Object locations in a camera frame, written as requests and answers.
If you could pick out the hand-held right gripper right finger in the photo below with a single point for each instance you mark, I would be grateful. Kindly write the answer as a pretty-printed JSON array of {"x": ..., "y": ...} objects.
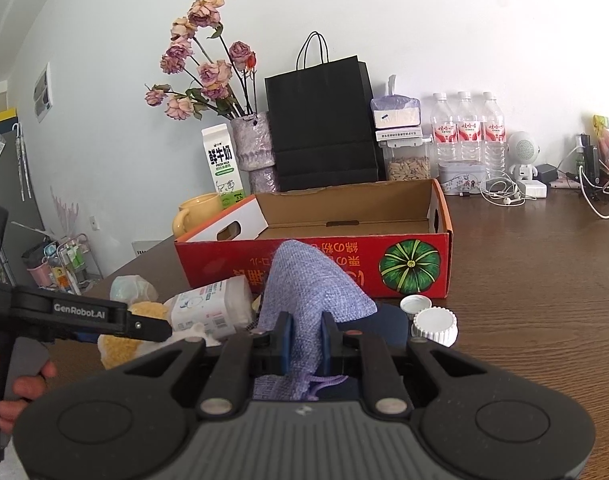
[{"x": 328, "y": 340}]

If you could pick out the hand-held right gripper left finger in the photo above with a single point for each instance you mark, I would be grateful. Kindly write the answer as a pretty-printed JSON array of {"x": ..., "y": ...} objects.
[{"x": 283, "y": 340}]

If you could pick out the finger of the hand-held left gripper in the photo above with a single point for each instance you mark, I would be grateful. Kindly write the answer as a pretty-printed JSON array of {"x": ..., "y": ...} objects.
[{"x": 152, "y": 329}]

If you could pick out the yellow and white plush toy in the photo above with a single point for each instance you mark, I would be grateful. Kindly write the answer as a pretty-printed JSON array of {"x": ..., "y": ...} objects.
[{"x": 117, "y": 347}]

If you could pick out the purple knitted pouch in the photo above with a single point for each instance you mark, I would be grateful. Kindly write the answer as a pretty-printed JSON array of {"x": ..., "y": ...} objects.
[{"x": 309, "y": 285}]

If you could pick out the red cardboard box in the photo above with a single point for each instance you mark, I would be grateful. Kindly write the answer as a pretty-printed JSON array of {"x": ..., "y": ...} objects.
[{"x": 219, "y": 265}]

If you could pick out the white ribbed cap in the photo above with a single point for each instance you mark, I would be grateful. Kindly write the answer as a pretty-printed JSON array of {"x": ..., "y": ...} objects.
[{"x": 434, "y": 327}]

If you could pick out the person's left hand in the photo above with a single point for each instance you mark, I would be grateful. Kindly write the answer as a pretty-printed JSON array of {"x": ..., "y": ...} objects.
[{"x": 32, "y": 385}]

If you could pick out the clear plastic container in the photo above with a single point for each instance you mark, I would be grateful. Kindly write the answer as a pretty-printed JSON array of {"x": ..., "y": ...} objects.
[{"x": 132, "y": 289}]

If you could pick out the white wet wipes pack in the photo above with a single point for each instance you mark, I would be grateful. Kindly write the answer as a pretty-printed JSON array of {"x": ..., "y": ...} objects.
[{"x": 209, "y": 307}]

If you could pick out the small flat white cap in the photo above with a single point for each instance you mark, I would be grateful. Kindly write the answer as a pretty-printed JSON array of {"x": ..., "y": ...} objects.
[{"x": 415, "y": 305}]

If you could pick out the dried lavender bunch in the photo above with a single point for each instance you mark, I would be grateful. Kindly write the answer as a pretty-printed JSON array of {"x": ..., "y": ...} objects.
[{"x": 64, "y": 212}]

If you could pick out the yellow ceramic mug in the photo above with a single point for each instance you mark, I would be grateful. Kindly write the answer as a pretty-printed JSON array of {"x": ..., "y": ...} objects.
[{"x": 199, "y": 207}]

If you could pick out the grey cabinet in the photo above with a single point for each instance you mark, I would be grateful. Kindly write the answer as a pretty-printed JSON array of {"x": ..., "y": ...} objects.
[{"x": 4, "y": 185}]

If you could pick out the white and green milk carton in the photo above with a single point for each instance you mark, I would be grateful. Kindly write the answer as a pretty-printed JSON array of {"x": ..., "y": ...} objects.
[{"x": 223, "y": 160}]

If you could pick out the clear container of seeds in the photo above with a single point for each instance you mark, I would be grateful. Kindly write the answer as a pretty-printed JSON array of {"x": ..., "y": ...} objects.
[{"x": 407, "y": 167}]

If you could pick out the purple textured vase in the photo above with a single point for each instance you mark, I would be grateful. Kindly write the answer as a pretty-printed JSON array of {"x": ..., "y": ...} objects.
[{"x": 252, "y": 145}]

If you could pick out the grey tin box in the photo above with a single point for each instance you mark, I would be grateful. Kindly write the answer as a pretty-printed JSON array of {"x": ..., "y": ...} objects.
[{"x": 459, "y": 177}]

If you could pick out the white flat box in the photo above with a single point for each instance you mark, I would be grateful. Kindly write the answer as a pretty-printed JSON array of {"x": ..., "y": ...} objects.
[{"x": 399, "y": 135}]

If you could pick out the black paper bag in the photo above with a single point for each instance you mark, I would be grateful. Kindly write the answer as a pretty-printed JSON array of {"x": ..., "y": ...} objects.
[{"x": 324, "y": 120}]

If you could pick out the white earphones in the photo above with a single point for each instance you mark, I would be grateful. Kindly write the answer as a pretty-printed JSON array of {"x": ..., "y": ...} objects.
[{"x": 507, "y": 200}]

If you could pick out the purple tissue pack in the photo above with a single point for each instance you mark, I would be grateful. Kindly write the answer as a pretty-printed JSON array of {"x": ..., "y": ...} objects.
[{"x": 394, "y": 110}]

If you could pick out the water bottle red label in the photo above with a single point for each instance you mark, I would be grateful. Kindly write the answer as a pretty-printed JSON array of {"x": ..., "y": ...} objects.
[
  {"x": 444, "y": 130},
  {"x": 494, "y": 130},
  {"x": 468, "y": 130}
]

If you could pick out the white charger block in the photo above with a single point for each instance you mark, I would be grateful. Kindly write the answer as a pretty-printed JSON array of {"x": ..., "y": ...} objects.
[{"x": 532, "y": 189}]

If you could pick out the white robot-shaped speaker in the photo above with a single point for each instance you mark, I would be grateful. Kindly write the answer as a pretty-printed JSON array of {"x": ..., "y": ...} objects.
[{"x": 522, "y": 150}]

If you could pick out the black power adapter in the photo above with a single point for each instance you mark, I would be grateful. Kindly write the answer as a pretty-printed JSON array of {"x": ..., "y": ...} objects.
[{"x": 548, "y": 172}]

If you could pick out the black upright device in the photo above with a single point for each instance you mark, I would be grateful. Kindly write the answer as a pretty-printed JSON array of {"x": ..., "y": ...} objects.
[{"x": 589, "y": 160}]

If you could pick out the dried pink roses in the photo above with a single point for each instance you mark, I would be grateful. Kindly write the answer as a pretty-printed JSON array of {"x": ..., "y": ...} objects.
[{"x": 207, "y": 12}]

